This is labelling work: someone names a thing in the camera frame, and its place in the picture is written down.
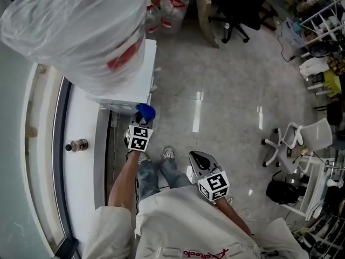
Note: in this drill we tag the white grey office chair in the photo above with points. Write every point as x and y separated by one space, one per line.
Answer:
315 135

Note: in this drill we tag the white water dispenser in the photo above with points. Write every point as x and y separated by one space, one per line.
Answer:
134 96

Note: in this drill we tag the blue cloth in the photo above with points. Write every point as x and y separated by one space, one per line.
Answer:
147 110

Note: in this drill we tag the person's white shirt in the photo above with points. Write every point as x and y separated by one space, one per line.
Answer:
188 225

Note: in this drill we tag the frosted glass window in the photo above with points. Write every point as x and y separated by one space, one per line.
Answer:
10 144

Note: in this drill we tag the person's right sneaker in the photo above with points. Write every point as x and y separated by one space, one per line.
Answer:
169 153

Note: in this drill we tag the person's blue jeans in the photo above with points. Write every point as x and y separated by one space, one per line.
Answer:
172 174

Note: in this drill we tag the person's right forearm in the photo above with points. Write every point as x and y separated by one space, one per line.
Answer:
234 217

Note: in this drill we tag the clear plastic bottle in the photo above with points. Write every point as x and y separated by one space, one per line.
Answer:
153 17

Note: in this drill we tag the yellow green stool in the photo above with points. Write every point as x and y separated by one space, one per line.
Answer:
332 81

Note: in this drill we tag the white side table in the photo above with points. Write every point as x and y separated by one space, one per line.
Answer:
315 187

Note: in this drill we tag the brown leaning board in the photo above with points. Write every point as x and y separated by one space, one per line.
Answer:
206 15

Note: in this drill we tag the white power strip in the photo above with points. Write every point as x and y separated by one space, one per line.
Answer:
114 120

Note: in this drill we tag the black office chair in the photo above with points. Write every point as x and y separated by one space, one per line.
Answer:
242 4

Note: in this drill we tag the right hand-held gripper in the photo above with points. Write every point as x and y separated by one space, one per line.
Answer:
214 185

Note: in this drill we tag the white window ledge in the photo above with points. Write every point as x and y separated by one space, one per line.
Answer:
81 185

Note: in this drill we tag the small dark drink bottle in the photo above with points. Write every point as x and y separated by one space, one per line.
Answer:
78 145

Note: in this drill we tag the white shelf rack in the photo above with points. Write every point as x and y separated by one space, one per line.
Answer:
323 26

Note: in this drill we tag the person's left sneaker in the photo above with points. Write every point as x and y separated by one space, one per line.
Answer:
143 158

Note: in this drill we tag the clear storage box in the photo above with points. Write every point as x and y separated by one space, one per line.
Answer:
295 34

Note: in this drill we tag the person's sneaker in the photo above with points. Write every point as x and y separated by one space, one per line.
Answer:
143 158
169 153

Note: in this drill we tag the plastic-wrapped large water jug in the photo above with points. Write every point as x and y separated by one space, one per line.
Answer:
67 23

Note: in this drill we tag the black backpack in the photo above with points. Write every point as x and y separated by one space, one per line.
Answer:
283 191

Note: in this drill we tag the black round appliance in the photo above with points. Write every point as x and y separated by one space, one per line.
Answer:
320 48

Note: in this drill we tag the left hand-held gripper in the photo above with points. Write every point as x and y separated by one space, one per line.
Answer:
138 140

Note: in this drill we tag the person's left forearm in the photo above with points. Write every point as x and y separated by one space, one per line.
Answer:
124 182

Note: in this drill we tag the white cloth bundle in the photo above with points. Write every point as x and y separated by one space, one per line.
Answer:
314 66

